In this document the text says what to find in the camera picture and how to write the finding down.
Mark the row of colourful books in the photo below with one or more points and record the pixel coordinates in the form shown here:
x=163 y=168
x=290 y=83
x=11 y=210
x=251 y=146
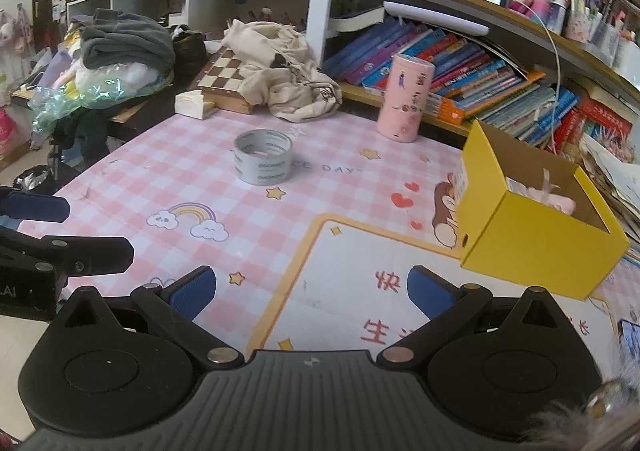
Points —
x=475 y=76

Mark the thick white paperback book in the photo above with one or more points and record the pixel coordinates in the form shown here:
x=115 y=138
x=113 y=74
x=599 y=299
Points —
x=357 y=20

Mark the stack of papers and books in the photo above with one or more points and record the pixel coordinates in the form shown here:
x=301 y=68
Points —
x=612 y=176

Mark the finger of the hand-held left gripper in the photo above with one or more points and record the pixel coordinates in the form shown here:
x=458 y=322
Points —
x=95 y=255
x=40 y=207

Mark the pink plush toy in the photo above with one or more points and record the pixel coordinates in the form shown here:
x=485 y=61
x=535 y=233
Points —
x=557 y=201

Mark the white lamp bar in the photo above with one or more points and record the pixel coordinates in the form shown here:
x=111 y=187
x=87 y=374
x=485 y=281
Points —
x=435 y=18

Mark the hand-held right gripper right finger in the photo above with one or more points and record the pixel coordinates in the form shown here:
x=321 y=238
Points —
x=429 y=292

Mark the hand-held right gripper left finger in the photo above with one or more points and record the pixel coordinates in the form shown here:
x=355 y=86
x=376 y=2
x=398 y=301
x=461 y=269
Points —
x=195 y=292

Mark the desk organizer with pens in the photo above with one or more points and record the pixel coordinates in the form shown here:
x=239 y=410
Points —
x=600 y=31

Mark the wooden chessboard box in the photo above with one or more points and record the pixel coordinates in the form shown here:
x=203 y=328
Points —
x=222 y=81

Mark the dark brown bag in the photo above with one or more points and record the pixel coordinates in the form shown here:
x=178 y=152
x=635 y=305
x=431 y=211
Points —
x=190 y=51

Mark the grey folded cloth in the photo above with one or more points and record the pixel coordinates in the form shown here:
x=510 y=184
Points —
x=127 y=38

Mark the beige cloth bag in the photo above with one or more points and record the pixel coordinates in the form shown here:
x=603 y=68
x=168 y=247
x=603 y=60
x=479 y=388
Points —
x=285 y=76

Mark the yellow cardboard box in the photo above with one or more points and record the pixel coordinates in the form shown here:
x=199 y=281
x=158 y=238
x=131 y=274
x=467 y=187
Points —
x=530 y=241

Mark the grey fluffy fur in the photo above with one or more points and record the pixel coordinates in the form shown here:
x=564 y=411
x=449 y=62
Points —
x=575 y=423

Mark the clear tape roll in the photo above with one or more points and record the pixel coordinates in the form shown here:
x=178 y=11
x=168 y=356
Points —
x=262 y=163

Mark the iridescent plastic bag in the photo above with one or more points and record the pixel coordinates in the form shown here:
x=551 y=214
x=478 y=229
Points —
x=95 y=96

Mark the white tissue box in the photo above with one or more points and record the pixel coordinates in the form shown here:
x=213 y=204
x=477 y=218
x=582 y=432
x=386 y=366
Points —
x=192 y=104

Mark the black smartphone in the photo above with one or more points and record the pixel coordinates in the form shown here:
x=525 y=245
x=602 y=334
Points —
x=631 y=338

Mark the pink cylinder canister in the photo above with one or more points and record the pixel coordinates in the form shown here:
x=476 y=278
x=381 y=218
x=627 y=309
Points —
x=404 y=101

